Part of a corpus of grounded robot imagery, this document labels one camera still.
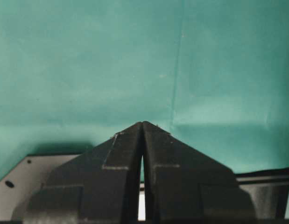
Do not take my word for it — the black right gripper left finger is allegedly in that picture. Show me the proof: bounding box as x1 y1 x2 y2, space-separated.
25 121 143 224

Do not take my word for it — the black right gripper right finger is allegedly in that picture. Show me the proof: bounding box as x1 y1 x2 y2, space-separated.
143 121 256 224

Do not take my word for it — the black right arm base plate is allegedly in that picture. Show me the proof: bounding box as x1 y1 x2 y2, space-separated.
0 154 77 221

